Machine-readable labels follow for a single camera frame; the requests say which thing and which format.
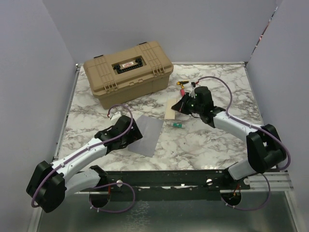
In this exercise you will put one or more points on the grey translucent envelope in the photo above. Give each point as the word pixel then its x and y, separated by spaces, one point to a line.
pixel 150 129

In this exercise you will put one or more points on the cream letter card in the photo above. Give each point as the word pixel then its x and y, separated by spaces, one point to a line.
pixel 169 113

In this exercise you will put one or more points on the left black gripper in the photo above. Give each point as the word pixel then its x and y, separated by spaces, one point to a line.
pixel 134 135

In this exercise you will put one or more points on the tan plastic toolbox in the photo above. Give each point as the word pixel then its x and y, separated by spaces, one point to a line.
pixel 129 74

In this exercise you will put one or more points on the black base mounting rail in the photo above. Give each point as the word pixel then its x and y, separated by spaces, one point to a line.
pixel 124 186

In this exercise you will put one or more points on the green white glue stick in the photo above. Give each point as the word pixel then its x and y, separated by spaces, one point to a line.
pixel 177 125

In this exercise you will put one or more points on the aluminium frame rail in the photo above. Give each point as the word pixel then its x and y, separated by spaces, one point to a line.
pixel 37 212

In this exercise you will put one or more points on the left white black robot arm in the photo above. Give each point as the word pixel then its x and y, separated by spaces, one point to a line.
pixel 52 182

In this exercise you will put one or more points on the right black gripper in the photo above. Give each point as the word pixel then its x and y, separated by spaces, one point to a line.
pixel 180 106

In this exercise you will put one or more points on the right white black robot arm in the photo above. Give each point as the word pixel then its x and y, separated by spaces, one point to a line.
pixel 263 148

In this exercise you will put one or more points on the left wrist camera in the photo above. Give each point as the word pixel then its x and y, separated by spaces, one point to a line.
pixel 115 117

